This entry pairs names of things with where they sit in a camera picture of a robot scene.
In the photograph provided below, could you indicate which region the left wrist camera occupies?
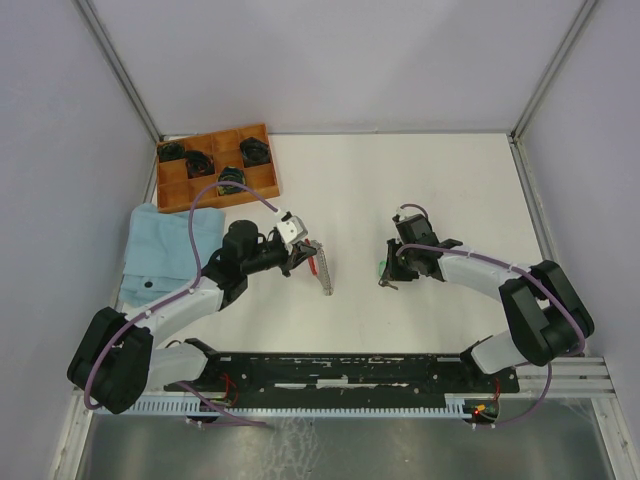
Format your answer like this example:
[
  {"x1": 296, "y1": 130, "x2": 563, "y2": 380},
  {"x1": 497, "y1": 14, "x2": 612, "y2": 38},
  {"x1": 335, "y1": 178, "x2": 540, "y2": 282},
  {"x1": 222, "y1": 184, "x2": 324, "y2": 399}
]
[{"x1": 275, "y1": 211, "x2": 308, "y2": 251}]

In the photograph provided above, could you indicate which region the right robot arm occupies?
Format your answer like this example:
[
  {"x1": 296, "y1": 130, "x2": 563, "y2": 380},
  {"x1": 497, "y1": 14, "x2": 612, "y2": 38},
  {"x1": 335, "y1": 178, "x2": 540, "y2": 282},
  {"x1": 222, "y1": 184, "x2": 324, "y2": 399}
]
[{"x1": 379, "y1": 213, "x2": 595, "y2": 391}]

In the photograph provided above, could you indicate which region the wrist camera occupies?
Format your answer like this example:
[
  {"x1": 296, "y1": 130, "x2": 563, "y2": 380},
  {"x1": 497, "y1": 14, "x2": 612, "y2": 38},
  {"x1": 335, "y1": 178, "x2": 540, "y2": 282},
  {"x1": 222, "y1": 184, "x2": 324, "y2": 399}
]
[
  {"x1": 392, "y1": 213, "x2": 432, "y2": 238},
  {"x1": 275, "y1": 211, "x2": 308, "y2": 251}
]

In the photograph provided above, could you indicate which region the slotted cable duct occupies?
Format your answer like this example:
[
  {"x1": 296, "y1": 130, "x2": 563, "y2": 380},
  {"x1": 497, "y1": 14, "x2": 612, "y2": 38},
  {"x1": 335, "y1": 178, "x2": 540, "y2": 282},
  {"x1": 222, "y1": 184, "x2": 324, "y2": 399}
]
[{"x1": 123, "y1": 396, "x2": 498, "y2": 419}]

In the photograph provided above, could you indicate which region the wooden compartment tray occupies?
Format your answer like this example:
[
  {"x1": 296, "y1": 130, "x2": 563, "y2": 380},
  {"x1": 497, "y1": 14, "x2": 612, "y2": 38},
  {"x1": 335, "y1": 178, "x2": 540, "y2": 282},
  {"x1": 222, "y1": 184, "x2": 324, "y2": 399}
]
[{"x1": 156, "y1": 123, "x2": 280, "y2": 213}]

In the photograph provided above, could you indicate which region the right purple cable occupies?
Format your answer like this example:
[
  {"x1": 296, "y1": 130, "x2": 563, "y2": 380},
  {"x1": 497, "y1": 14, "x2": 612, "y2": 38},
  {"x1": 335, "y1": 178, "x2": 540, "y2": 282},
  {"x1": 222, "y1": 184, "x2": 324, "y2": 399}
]
[{"x1": 394, "y1": 202, "x2": 587, "y2": 428}]

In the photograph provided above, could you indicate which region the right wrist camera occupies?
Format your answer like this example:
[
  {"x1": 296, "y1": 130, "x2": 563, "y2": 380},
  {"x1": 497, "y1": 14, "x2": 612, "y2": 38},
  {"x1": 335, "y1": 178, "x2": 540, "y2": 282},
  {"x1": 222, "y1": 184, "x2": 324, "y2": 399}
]
[{"x1": 392, "y1": 213, "x2": 432, "y2": 238}]

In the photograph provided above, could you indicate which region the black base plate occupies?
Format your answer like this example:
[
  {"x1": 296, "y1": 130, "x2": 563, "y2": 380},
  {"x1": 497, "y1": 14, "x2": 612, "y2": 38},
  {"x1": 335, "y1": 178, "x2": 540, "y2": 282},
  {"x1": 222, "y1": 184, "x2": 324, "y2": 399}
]
[{"x1": 189, "y1": 351, "x2": 520, "y2": 407}]

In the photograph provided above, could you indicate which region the black coil with green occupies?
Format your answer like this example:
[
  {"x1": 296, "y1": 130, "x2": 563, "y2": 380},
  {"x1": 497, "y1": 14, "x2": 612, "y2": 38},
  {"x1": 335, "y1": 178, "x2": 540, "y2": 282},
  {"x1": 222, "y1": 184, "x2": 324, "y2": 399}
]
[{"x1": 216, "y1": 166, "x2": 247, "y2": 196}]

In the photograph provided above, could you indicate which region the light blue cloth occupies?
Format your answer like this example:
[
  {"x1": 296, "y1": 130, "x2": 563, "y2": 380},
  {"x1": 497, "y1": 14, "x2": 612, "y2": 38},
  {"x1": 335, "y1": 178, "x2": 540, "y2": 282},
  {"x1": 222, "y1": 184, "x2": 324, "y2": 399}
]
[{"x1": 119, "y1": 203, "x2": 225, "y2": 307}]

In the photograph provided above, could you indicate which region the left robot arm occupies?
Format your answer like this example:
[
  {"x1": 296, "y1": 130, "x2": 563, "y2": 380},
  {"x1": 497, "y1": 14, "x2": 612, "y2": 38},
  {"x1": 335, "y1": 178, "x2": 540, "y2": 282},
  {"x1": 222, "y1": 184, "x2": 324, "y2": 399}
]
[{"x1": 67, "y1": 217, "x2": 318, "y2": 414}]

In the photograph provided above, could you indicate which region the black coil top left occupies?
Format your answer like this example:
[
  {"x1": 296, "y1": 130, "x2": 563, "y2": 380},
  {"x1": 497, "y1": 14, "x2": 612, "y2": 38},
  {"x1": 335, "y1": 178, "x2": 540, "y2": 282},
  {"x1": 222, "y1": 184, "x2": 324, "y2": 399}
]
[{"x1": 156, "y1": 141, "x2": 185, "y2": 163}]

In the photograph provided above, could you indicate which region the black coil top right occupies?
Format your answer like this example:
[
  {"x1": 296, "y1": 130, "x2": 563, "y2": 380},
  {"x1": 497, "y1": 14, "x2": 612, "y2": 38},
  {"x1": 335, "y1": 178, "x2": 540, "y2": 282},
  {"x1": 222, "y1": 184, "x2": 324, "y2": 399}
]
[{"x1": 239, "y1": 137, "x2": 271, "y2": 168}]

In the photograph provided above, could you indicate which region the green tag key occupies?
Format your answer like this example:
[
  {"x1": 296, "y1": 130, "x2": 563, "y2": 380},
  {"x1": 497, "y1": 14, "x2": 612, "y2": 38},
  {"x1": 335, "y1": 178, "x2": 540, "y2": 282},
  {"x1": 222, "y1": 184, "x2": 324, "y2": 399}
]
[{"x1": 378, "y1": 260, "x2": 398, "y2": 290}]

